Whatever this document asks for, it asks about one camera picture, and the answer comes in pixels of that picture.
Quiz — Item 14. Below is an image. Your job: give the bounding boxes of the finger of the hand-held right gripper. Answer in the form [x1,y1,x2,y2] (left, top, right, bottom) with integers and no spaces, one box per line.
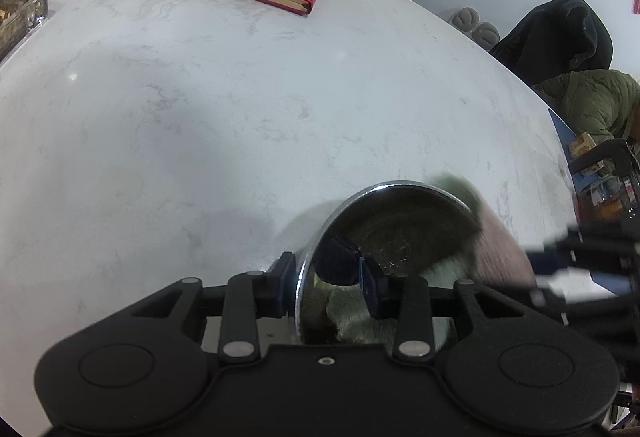
[529,279,626,325]
[525,237,596,277]

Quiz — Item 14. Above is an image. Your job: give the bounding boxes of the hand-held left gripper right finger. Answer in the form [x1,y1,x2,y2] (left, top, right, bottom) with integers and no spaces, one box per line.
[358,256,527,364]

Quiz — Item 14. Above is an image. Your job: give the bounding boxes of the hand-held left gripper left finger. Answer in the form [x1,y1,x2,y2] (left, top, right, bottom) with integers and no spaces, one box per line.
[130,251,297,363]

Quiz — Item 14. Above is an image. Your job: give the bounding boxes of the pink and green cloth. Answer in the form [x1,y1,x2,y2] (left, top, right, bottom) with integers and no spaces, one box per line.
[325,172,538,345]

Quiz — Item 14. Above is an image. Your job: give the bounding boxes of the steel bowl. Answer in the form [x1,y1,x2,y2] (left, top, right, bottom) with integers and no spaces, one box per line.
[295,180,483,347]

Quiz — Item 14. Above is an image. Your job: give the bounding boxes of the small yellow packet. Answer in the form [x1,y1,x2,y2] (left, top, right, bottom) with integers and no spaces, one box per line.
[571,132,597,159]

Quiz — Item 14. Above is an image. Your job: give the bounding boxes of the blue mat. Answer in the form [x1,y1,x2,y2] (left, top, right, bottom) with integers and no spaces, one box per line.
[547,108,640,298]

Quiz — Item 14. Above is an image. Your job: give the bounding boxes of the black jacket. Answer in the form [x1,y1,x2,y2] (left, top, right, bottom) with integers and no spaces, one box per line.
[489,0,613,85]

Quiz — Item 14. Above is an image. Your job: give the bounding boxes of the glass ashtray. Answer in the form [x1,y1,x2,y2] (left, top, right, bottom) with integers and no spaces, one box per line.
[0,0,49,60]

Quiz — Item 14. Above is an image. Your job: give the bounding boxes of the glass teapot black handle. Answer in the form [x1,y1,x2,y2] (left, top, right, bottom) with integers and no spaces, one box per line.
[570,137,640,228]

